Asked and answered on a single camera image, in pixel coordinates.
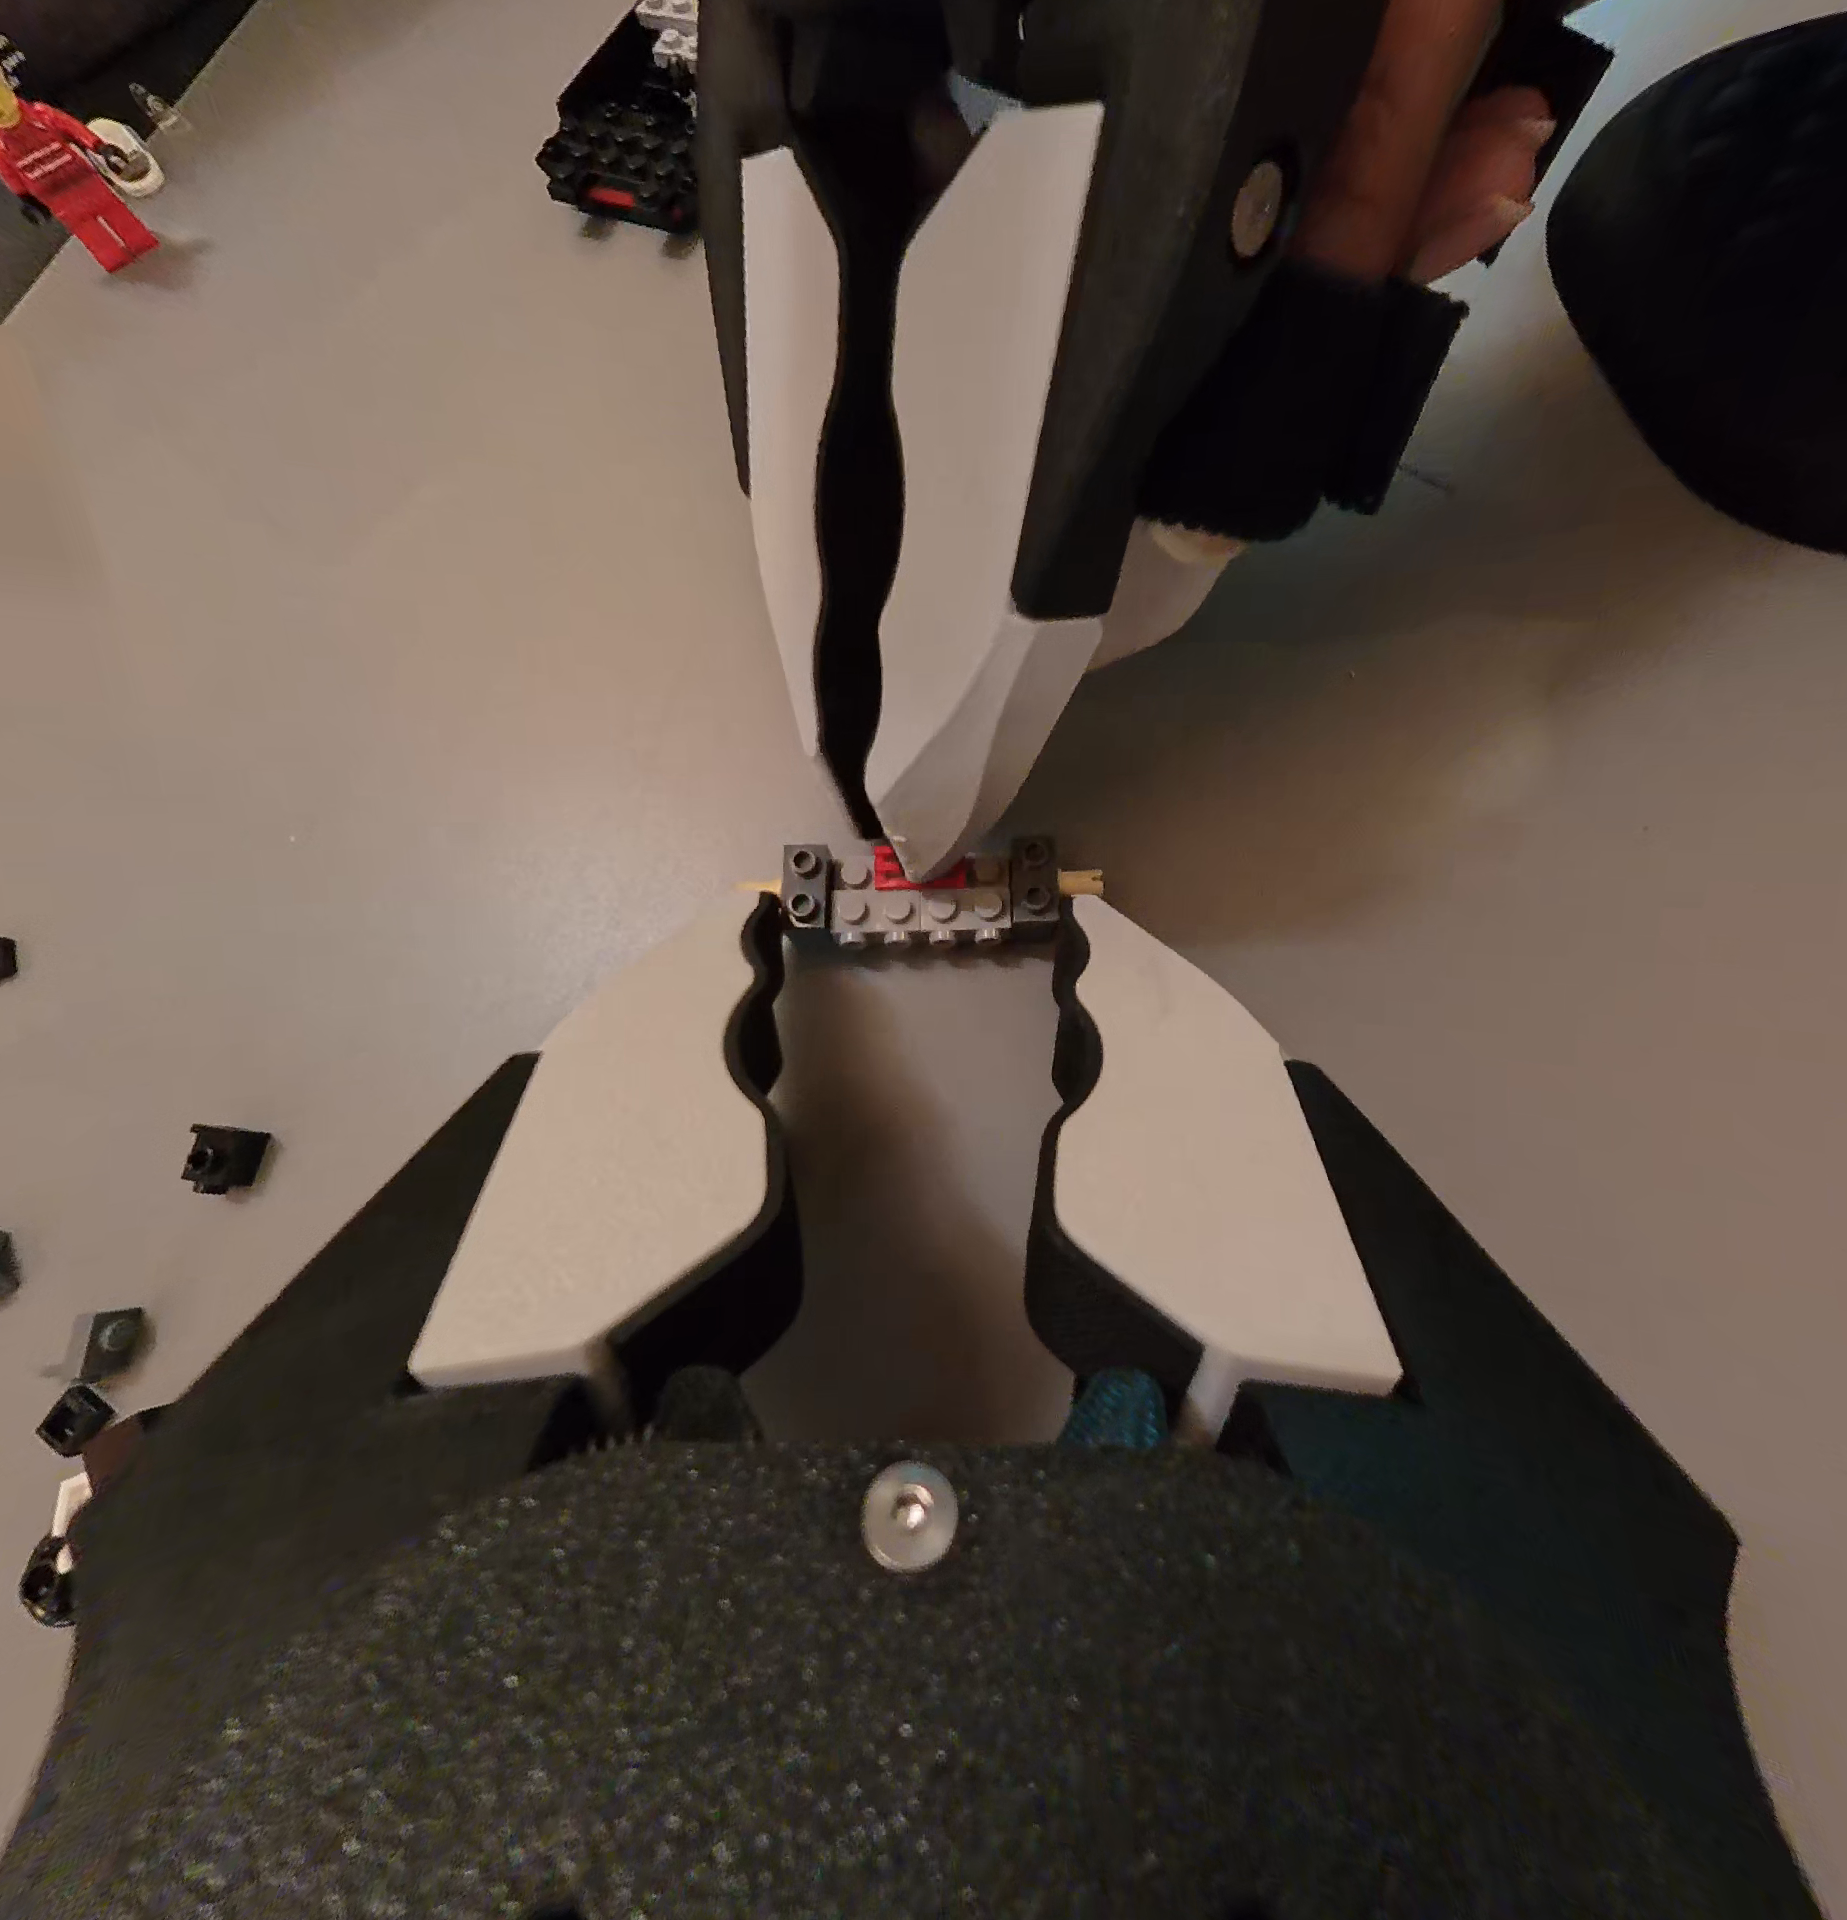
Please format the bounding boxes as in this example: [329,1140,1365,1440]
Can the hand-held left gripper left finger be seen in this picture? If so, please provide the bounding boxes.
[404,905,802,1396]

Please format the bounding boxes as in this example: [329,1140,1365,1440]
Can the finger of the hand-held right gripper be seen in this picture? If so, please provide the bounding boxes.
[736,149,884,840]
[864,98,1112,888]

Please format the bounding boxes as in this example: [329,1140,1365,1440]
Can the red toy minifigure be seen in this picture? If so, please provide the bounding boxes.
[0,38,163,277]

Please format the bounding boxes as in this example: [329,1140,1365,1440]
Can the grey axle brick assembly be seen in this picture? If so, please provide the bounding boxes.
[732,832,1112,954]

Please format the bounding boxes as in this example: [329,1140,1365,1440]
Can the black brick chassis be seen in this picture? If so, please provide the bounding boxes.
[536,0,710,241]

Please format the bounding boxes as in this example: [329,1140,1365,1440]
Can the scattered small brick pieces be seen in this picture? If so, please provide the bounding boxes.
[0,1119,274,1633]

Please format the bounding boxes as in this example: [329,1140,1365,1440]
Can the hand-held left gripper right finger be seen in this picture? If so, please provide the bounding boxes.
[1022,905,1407,1445]

